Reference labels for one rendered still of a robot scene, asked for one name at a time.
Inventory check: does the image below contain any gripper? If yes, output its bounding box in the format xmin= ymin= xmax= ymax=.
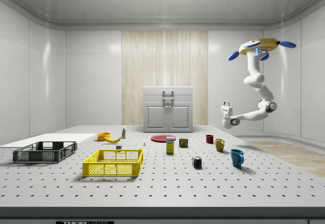
xmin=220 ymin=101 xmax=234 ymax=118

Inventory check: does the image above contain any yellow mug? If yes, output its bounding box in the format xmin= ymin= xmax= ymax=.
xmin=214 ymin=138 xmax=225 ymax=152

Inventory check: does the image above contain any blue mug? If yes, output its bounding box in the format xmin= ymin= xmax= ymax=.
xmin=230 ymin=148 xmax=245 ymax=169

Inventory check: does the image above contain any white cabinet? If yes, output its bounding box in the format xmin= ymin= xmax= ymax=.
xmin=143 ymin=86 xmax=194 ymax=133

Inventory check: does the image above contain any puzzle cube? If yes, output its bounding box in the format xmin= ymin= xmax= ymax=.
xmin=191 ymin=155 xmax=203 ymax=169

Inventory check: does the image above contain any yellow box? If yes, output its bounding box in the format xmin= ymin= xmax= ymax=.
xmin=166 ymin=136 xmax=177 ymax=155

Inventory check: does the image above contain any red plate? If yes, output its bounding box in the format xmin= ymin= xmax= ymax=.
xmin=150 ymin=134 xmax=177 ymax=144

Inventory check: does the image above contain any drone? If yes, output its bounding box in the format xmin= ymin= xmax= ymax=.
xmin=227 ymin=38 xmax=297 ymax=62

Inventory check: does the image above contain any yellow bowl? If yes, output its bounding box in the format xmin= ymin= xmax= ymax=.
xmin=96 ymin=132 xmax=111 ymax=142

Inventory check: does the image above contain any yellow basket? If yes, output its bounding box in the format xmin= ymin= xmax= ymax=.
xmin=82 ymin=148 xmax=144 ymax=177

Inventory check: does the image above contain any white board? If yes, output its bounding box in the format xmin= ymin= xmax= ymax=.
xmin=0 ymin=133 xmax=99 ymax=149

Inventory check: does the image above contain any dark grey basket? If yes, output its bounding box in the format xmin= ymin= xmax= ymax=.
xmin=12 ymin=141 xmax=78 ymax=164

